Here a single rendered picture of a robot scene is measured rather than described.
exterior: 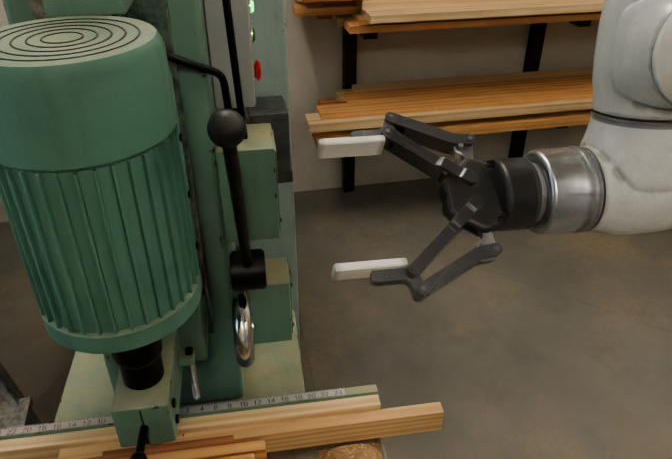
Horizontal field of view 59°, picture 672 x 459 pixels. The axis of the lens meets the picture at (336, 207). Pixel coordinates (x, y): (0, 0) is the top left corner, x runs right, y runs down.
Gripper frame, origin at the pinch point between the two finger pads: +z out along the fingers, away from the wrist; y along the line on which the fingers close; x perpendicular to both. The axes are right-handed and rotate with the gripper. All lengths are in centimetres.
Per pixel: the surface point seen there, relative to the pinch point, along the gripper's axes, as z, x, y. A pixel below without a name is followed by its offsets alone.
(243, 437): 12.2, -36.8, -17.7
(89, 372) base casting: 42, -65, -1
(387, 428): -8.7, -38.4, -18.8
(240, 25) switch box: 8.3, -10.5, 33.3
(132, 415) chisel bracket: 24.7, -24.7, -14.6
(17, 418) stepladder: 80, -131, 2
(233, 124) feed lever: 9.3, 9.4, 4.2
